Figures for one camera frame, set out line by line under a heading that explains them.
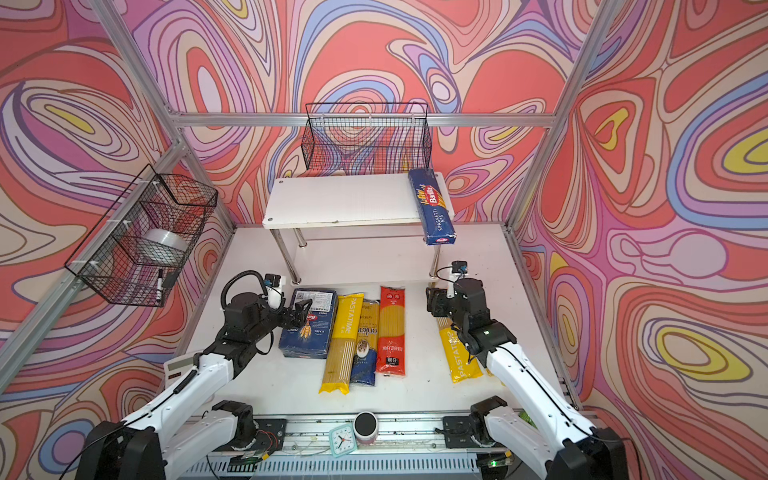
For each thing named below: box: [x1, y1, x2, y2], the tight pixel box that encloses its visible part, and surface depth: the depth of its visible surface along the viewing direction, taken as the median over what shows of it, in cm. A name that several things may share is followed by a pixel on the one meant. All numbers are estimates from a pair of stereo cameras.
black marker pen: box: [156, 268, 163, 303], surface depth 74 cm
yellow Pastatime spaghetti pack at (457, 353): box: [436, 316, 484, 384], surface depth 85 cm
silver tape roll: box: [142, 228, 188, 252], surface depth 75 cm
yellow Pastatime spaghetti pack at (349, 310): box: [318, 293, 364, 395], surface depth 88 cm
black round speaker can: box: [353, 410, 379, 446], surface depth 72 cm
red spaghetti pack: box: [377, 286, 406, 376], surface depth 90 cm
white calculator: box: [164, 354, 194, 389], surface depth 84 cm
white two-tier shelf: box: [262, 172, 455, 284], surface depth 84 cm
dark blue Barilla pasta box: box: [279, 288, 338, 359], surface depth 86 cm
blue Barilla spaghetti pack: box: [408, 169, 457, 246], surface depth 72 cm
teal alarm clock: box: [329, 423, 358, 459], surface depth 72 cm
